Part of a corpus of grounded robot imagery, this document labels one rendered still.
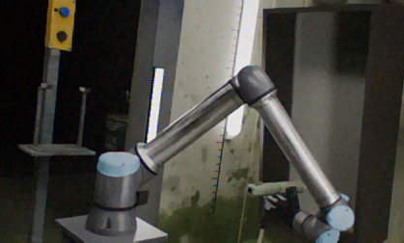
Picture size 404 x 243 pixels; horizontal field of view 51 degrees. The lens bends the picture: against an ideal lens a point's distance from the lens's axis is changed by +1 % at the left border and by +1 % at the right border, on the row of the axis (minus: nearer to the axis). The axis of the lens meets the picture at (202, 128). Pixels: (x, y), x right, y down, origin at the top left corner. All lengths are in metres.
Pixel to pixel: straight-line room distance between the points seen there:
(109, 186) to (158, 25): 1.17
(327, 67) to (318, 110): 0.25
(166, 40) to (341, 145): 1.15
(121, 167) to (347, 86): 1.38
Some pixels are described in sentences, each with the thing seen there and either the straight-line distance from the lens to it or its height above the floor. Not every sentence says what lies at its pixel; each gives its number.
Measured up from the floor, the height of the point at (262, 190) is 0.80.
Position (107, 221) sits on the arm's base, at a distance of 1.58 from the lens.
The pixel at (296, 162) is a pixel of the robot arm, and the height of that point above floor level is 0.99.
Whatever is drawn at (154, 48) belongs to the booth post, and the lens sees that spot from 2.44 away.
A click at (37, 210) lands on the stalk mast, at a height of 0.43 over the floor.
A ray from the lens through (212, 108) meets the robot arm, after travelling 1.62.
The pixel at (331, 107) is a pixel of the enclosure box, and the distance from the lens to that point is 2.49.
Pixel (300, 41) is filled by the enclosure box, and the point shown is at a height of 1.53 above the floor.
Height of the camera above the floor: 1.21
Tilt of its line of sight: 6 degrees down
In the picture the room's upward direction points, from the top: 8 degrees clockwise
